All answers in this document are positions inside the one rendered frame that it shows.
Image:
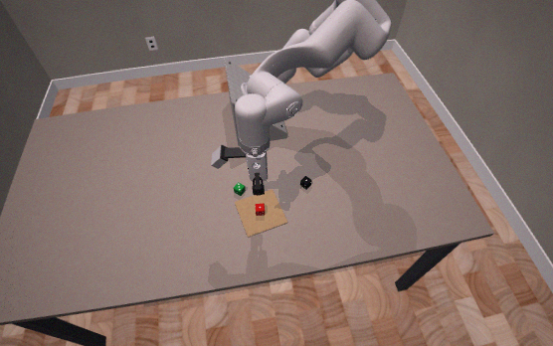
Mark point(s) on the green die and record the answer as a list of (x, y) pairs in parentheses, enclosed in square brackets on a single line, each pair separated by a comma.
[(239, 189)]

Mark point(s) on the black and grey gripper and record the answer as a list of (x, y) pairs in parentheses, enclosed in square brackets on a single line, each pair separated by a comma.
[(257, 166)]

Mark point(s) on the tan flat mat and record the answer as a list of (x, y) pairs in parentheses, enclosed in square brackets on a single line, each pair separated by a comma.
[(272, 218)]

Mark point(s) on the black die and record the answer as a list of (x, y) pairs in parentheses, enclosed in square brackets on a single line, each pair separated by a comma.
[(305, 182)]

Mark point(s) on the red die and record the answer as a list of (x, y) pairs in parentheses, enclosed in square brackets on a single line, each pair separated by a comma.
[(260, 209)]

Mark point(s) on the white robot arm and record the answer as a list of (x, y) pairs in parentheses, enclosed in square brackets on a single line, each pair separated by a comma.
[(267, 100)]

